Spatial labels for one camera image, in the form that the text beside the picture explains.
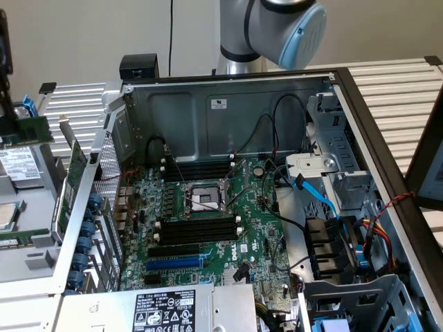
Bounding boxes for black fan shroud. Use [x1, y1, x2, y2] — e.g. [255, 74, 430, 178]
[303, 214, 359, 282]

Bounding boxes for blue expansion slot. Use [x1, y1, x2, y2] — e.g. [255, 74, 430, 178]
[145, 255, 204, 273]

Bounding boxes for metal socket cover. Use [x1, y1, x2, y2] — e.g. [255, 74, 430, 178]
[223, 158, 251, 208]

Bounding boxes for yellow red black wire bundle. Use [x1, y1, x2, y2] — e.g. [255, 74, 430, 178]
[359, 214, 399, 276]

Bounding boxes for silver hard disk with label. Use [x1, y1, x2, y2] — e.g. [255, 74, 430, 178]
[0, 106, 46, 190]

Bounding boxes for black box with port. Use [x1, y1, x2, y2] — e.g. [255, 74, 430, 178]
[119, 53, 160, 81]

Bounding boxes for long black curved wire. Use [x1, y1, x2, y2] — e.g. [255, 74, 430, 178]
[260, 158, 309, 236]

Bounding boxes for grey perforated drive cage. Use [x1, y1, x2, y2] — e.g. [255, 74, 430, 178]
[299, 273, 426, 332]

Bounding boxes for red black twisted wire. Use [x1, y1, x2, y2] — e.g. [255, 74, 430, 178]
[376, 191, 417, 219]

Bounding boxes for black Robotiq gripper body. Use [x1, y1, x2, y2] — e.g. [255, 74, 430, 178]
[0, 9, 14, 75]

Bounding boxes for green RAM stick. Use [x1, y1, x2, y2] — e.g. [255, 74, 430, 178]
[0, 115, 55, 146]
[0, 228, 51, 249]

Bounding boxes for silver CPU chip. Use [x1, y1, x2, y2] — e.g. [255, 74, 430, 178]
[0, 201, 19, 233]

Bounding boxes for open PC case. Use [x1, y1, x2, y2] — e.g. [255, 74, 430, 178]
[51, 67, 443, 332]

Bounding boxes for grey metal disk bay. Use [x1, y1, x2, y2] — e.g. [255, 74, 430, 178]
[306, 91, 377, 212]

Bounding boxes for silver power supply with label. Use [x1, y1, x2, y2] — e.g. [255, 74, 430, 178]
[55, 282, 259, 332]

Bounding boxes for green Dell motherboard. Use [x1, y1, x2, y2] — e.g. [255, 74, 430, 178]
[119, 157, 300, 322]

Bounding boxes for blue plastic disk bracket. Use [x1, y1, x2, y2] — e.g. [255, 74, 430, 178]
[21, 93, 43, 125]

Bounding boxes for CPU socket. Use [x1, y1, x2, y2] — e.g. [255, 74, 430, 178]
[179, 179, 231, 221]

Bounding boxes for thin metal locking lever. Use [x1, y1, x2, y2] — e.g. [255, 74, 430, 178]
[183, 193, 223, 212]
[165, 145, 188, 184]

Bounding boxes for blue flat disk wire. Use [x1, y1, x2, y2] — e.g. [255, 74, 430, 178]
[291, 174, 342, 219]

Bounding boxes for thin red wire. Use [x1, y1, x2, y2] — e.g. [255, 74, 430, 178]
[93, 165, 143, 185]

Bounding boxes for grey parts rack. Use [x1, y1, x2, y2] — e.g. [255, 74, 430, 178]
[0, 122, 70, 295]

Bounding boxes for tall black arched wire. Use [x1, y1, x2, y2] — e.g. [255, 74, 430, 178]
[271, 93, 311, 155]

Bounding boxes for low black arched wire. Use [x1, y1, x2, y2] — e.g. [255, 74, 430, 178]
[233, 113, 278, 156]

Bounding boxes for green graphics card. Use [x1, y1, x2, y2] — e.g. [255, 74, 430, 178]
[51, 116, 89, 240]

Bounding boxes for thick black looped wire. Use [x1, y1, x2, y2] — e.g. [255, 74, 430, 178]
[145, 136, 168, 167]

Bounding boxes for light grey bay latch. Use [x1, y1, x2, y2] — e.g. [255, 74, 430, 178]
[285, 154, 338, 190]

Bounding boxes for silver chipset heatsink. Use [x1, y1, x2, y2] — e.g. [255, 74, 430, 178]
[223, 266, 252, 286]

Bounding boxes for thin black hanging cable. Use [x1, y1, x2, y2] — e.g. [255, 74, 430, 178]
[168, 0, 174, 77]

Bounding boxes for long black expansion slot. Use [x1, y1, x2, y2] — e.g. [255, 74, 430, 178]
[147, 243, 201, 259]

